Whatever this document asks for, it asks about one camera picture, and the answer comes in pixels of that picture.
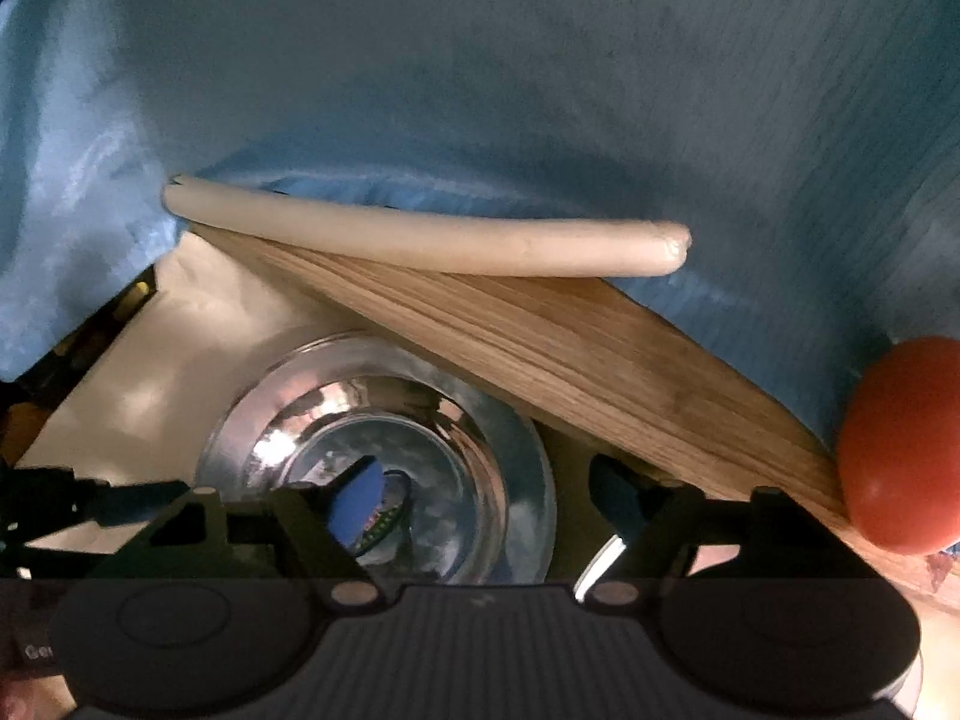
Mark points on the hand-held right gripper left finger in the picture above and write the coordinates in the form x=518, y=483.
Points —
x=361, y=499

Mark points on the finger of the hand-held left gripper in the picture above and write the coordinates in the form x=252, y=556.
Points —
x=142, y=502
x=67, y=564

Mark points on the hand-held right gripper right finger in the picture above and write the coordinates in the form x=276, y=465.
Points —
x=613, y=495

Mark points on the large steel bowl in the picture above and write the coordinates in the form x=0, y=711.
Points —
x=450, y=435

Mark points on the wooden board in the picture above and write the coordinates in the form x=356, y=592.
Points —
x=600, y=360

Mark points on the red ball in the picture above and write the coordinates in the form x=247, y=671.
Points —
x=904, y=442

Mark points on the blue cloth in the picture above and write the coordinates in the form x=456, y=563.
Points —
x=480, y=90

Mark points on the black frame with yellow mark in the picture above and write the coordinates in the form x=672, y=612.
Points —
x=112, y=322

